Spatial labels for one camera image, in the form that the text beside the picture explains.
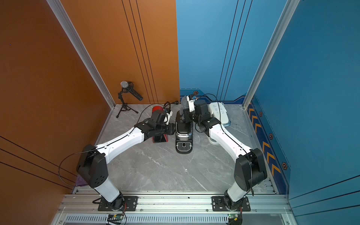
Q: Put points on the red capsule coffee machine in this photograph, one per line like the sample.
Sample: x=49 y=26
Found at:
x=160 y=117

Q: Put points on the right circuit board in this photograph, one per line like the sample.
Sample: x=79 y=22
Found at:
x=237 y=220

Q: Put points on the left circuit board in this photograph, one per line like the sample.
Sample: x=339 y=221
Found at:
x=115 y=219

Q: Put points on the circuit board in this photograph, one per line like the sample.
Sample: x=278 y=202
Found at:
x=115 y=219
x=237 y=220

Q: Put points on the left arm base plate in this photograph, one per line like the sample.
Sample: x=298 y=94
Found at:
x=120 y=204

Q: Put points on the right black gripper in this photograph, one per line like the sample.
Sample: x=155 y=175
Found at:
x=187 y=115

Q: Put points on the white coffee machine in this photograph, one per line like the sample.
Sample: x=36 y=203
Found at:
x=217 y=110

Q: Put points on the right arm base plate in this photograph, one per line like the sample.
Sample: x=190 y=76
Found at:
x=225 y=204

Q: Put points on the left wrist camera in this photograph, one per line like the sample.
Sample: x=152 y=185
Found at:
x=168 y=116

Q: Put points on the purple toy cube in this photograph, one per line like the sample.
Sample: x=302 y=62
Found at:
x=80 y=181

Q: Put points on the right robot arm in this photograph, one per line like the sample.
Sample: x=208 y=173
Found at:
x=250 y=168

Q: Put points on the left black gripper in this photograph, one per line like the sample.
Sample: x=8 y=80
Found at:
x=171 y=129

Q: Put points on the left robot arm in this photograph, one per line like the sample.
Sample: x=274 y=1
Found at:
x=92 y=165

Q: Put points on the grey microfibre cloth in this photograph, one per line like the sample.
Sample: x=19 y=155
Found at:
x=184 y=104

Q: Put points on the black coffee machine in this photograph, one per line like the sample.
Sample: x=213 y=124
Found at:
x=183 y=135

